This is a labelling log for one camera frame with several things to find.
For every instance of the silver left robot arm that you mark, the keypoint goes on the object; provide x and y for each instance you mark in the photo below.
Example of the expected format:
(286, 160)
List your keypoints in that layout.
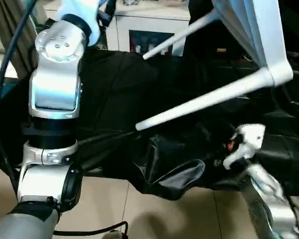
(54, 87)

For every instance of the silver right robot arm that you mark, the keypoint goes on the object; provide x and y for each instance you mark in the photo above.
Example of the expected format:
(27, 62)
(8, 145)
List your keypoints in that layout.
(271, 199)

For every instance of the grey curtain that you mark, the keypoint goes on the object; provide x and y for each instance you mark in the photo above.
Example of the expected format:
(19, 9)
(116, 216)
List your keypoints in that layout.
(5, 37)

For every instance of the white plastic table leg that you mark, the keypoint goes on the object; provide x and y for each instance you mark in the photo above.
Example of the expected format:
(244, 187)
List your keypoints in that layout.
(179, 36)
(201, 100)

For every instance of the black table mat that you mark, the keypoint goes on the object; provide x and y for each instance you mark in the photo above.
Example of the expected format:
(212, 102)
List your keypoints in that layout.
(152, 112)

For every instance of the teal floor mat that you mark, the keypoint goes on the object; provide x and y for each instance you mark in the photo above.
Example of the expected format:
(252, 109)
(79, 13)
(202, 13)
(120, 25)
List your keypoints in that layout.
(0, 97)

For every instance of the small beige label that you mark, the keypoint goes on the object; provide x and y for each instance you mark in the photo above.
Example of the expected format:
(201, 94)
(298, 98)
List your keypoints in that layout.
(221, 50)

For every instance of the white glass-door cabinet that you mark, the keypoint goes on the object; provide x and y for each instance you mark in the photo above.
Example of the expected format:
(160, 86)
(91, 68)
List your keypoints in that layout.
(149, 25)

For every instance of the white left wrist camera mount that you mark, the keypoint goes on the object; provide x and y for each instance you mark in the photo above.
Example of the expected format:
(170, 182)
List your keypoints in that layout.
(82, 10)

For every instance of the dark grey crumpled bundle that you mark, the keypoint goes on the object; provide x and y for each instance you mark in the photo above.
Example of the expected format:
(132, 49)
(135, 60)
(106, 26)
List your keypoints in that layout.
(129, 2)

